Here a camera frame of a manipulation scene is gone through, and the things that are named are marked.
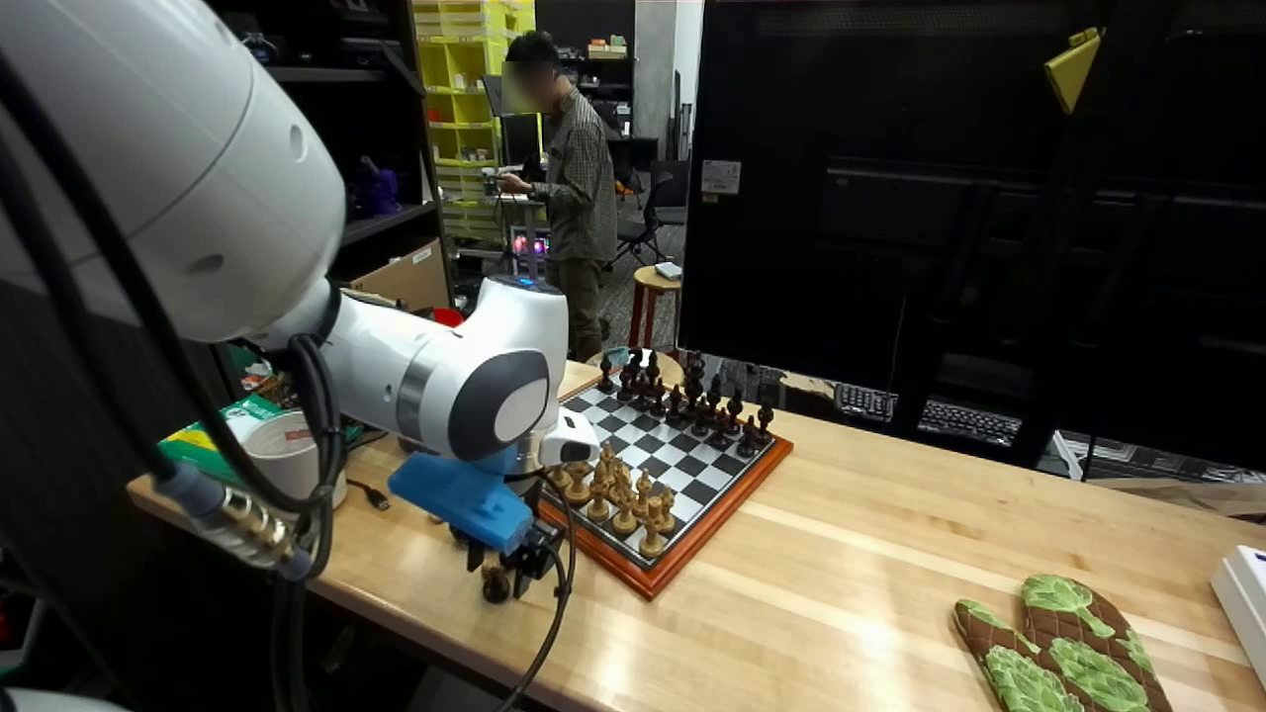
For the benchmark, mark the white cup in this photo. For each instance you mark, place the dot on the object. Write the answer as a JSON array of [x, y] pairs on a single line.
[[287, 454]]

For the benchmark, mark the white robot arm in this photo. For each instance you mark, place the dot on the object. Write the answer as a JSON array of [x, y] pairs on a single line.
[[157, 177]]

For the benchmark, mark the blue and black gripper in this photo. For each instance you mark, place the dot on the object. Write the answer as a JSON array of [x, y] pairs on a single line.
[[489, 505]]

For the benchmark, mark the white box at edge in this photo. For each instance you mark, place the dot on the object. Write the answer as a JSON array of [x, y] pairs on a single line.
[[1238, 587]]

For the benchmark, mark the yellow triangle marker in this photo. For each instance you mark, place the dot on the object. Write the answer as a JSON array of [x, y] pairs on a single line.
[[1073, 66]]

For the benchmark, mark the person in grey shirt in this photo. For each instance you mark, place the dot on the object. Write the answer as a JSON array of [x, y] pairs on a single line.
[[580, 184]]

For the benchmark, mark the dark rook chess piece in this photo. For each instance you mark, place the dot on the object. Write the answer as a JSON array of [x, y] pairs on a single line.
[[496, 582]]

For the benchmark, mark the green brown oven mitt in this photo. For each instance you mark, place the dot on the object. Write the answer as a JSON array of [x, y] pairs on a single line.
[[1061, 650]]

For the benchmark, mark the light chess pieces group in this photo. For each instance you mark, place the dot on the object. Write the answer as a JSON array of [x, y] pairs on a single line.
[[624, 505]]

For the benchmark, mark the yellow storage shelf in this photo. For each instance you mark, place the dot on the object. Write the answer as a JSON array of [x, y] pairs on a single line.
[[459, 44]]

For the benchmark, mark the dark chess pieces group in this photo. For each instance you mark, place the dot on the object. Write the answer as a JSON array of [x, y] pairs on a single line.
[[691, 400]]

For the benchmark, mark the wooden framed chess board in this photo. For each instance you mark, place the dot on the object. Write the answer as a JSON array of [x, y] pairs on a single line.
[[692, 476]]

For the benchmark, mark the wooden stool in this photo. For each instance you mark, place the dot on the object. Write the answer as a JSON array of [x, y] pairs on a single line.
[[651, 285]]

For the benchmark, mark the black cabinet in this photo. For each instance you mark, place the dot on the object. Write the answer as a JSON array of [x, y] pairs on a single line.
[[887, 190]]

